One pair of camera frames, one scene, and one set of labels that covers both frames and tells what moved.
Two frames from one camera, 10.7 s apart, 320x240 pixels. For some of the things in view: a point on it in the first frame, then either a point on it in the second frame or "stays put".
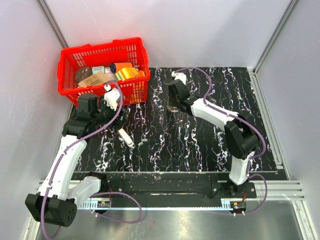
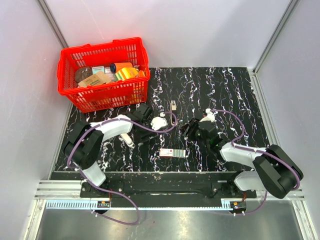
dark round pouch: [82, 73] stays put
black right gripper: [170, 97] -> [186, 129]
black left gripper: [120, 120] -> [143, 138]
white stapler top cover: [126, 137] stays put
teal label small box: [96, 69] stays put
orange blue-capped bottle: [115, 66] stays put
